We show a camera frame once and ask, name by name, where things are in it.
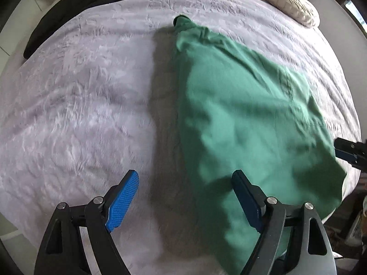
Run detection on green work jacket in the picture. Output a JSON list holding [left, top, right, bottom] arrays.
[[174, 16, 346, 274]]

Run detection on lavender quilted bedspread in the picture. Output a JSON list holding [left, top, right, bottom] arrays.
[[1, 0, 361, 274]]

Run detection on cream pleated pillow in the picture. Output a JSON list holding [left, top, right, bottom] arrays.
[[266, 0, 320, 28]]

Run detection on black folded garment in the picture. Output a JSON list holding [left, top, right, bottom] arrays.
[[23, 0, 123, 59]]

